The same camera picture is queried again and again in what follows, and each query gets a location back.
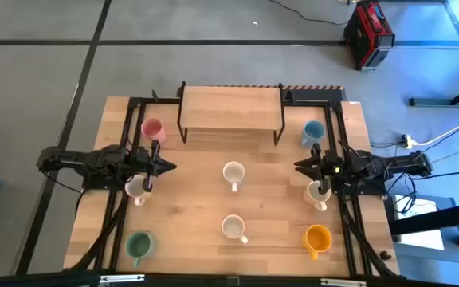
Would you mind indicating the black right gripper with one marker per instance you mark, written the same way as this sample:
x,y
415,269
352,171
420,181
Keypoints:
x,y
329,167

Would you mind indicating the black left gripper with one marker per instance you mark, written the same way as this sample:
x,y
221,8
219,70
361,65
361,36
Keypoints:
x,y
150,163

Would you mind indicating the orange floral patterned mug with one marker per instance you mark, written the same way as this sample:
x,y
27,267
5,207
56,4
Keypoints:
x,y
314,195

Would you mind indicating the light blue mug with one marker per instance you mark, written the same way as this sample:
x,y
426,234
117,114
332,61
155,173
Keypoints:
x,y
313,131

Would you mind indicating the yellow circle patterned mug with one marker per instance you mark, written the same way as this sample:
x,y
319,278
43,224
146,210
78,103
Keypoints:
x,y
134,188

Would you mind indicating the pink mug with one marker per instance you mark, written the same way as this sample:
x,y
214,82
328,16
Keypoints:
x,y
152,129

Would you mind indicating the blue geometric patterned mug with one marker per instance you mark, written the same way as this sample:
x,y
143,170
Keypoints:
x,y
233,173

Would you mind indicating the green mug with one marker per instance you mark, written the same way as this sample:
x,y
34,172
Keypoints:
x,y
140,245

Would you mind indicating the yellow diamond patterned mug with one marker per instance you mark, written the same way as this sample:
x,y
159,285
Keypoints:
x,y
233,227

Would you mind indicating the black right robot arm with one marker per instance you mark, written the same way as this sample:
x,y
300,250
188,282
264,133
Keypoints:
x,y
393,163

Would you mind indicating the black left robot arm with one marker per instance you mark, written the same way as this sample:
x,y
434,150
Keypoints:
x,y
94,163

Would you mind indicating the wooden shelf with black legs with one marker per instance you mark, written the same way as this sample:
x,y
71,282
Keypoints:
x,y
229,107

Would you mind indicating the white power strip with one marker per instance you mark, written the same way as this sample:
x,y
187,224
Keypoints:
x,y
406,141

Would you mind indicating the white sheet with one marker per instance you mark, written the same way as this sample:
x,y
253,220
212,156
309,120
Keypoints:
x,y
420,239

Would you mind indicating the black desk beam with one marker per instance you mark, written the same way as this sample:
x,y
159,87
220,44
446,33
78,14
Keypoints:
x,y
432,219

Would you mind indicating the red and black toolbox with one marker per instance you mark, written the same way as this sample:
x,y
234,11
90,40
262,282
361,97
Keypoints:
x,y
367,36

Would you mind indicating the black crossbar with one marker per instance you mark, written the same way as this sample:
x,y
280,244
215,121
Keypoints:
x,y
34,281

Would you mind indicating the black metal table frame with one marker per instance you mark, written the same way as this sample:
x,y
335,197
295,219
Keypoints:
x,y
332,123

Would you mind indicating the silver metal bracket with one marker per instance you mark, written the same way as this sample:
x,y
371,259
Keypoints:
x,y
122,277
343,282

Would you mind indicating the grey metal desk frame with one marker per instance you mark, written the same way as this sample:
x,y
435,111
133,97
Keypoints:
x,y
428,102

